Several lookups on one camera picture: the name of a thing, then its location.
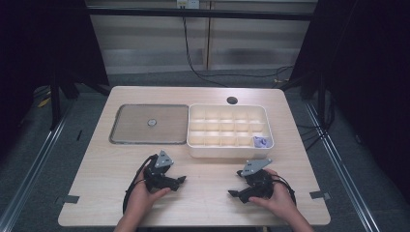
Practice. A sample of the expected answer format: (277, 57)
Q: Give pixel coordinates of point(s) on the black table grommet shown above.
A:
(232, 100)

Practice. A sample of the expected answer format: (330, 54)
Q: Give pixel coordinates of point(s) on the person's right hand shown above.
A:
(280, 201)

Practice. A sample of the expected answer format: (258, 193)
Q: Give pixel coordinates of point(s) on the person's left hand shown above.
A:
(141, 199)

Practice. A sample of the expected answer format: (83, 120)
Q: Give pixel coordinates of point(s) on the small yellow object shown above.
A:
(44, 102)

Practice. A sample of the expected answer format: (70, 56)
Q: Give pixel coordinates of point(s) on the black curtain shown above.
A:
(38, 42)
(367, 80)

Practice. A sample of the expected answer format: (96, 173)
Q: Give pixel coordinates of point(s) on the white wall socket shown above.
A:
(188, 4)

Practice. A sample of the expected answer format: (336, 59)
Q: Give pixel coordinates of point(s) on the black metal stand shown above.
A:
(54, 106)

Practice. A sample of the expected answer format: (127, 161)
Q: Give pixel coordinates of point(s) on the grey tape strip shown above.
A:
(69, 199)
(319, 195)

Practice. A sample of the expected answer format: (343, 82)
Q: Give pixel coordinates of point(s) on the white divided organizer box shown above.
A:
(225, 151)

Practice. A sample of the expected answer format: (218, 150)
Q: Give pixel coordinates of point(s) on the metal floor rail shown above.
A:
(345, 174)
(29, 174)

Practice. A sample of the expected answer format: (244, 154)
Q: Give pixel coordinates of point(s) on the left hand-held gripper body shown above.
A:
(156, 179)

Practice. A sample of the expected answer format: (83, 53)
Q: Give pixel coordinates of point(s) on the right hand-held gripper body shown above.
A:
(259, 185)

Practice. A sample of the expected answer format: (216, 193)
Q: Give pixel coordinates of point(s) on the black horizontal bar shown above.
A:
(193, 13)

